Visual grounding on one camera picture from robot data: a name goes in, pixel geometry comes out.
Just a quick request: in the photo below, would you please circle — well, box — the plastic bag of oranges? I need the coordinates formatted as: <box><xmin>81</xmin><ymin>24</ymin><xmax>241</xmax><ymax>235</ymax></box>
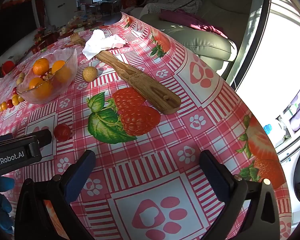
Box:
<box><xmin>16</xmin><ymin>47</ymin><xmax>78</xmax><ymax>105</ymax></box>

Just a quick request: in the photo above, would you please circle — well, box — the grey leather sofa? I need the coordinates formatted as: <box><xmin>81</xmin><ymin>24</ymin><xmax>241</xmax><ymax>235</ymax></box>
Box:
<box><xmin>129</xmin><ymin>0</ymin><xmax>253</xmax><ymax>72</ymax></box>

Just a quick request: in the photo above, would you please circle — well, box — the magenta blanket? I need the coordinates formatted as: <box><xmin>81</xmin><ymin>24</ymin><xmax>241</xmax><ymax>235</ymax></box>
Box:
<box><xmin>159</xmin><ymin>8</ymin><xmax>228</xmax><ymax>38</ymax></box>

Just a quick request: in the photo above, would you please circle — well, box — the thin black pole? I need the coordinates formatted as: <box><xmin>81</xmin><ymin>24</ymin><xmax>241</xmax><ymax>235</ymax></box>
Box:
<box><xmin>172</xmin><ymin>0</ymin><xmax>214</xmax><ymax>13</ymax></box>

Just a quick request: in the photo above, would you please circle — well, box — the red low cabinet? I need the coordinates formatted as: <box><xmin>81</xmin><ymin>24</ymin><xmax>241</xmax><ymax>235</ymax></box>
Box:
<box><xmin>31</xmin><ymin>31</ymin><xmax>60</xmax><ymax>54</ymax></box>

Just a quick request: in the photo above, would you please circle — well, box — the cluttered coffee table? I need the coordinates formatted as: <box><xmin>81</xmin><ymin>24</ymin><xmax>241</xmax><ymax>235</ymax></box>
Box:
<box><xmin>58</xmin><ymin>14</ymin><xmax>111</xmax><ymax>39</ymax></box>

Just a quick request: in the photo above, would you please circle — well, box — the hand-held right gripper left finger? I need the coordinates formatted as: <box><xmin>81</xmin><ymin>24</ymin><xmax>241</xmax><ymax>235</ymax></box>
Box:
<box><xmin>14</xmin><ymin>150</ymin><xmax>97</xmax><ymax>240</ymax></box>

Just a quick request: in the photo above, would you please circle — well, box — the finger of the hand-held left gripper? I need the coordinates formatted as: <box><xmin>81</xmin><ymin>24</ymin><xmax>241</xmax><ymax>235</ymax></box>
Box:
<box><xmin>27</xmin><ymin>129</ymin><xmax>53</xmax><ymax>153</ymax></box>

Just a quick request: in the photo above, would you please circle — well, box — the row of cherry tomatoes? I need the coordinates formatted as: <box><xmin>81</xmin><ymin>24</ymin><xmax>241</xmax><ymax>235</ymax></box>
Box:
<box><xmin>0</xmin><ymin>87</ymin><xmax>25</xmax><ymax>112</ymax></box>

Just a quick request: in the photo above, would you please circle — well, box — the red cherry tomato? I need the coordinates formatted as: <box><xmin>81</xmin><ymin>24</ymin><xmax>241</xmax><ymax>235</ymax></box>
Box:
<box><xmin>53</xmin><ymin>123</ymin><xmax>72</xmax><ymax>142</ymax></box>

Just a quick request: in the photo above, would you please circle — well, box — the red square cushion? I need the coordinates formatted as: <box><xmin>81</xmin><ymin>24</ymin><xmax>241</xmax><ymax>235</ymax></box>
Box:
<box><xmin>121</xmin><ymin>0</ymin><xmax>141</xmax><ymax>9</ymax></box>

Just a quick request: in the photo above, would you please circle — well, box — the black television screen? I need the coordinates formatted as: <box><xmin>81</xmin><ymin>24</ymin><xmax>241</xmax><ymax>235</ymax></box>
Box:
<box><xmin>0</xmin><ymin>1</ymin><xmax>39</xmax><ymax>57</ymax></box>

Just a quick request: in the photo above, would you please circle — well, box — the person's left hand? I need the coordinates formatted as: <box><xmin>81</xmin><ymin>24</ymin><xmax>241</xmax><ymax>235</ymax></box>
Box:
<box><xmin>0</xmin><ymin>176</ymin><xmax>16</xmax><ymax>233</ymax></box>

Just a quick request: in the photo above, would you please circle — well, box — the red plastic chair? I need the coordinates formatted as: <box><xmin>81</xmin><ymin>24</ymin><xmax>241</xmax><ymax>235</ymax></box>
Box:
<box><xmin>1</xmin><ymin>60</ymin><xmax>16</xmax><ymax>75</ymax></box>

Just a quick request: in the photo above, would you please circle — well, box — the crumpled white tissue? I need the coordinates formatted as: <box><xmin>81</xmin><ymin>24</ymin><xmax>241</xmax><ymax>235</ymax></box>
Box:
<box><xmin>82</xmin><ymin>29</ymin><xmax>127</xmax><ymax>60</ymax></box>

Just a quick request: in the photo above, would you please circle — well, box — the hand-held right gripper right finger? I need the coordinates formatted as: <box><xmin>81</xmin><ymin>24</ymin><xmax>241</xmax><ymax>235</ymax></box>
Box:
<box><xmin>199</xmin><ymin>150</ymin><xmax>280</xmax><ymax>240</ymax></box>

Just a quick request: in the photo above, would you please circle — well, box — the orange mandarin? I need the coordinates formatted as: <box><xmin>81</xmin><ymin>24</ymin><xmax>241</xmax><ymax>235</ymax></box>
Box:
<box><xmin>34</xmin><ymin>81</ymin><xmax>53</xmax><ymax>99</ymax></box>
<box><xmin>28</xmin><ymin>77</ymin><xmax>44</xmax><ymax>89</ymax></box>
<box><xmin>33</xmin><ymin>58</ymin><xmax>50</xmax><ymax>76</ymax></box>
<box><xmin>51</xmin><ymin>60</ymin><xmax>67</xmax><ymax>73</ymax></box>

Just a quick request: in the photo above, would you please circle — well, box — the long wooden paddle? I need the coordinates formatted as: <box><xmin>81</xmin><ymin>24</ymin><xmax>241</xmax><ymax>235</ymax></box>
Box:
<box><xmin>70</xmin><ymin>34</ymin><xmax>182</xmax><ymax>115</ymax></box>

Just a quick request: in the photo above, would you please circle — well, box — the red checkered strawberry tablecloth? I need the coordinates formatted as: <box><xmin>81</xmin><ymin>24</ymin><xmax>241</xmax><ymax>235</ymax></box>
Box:
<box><xmin>0</xmin><ymin>12</ymin><xmax>290</xmax><ymax>240</ymax></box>

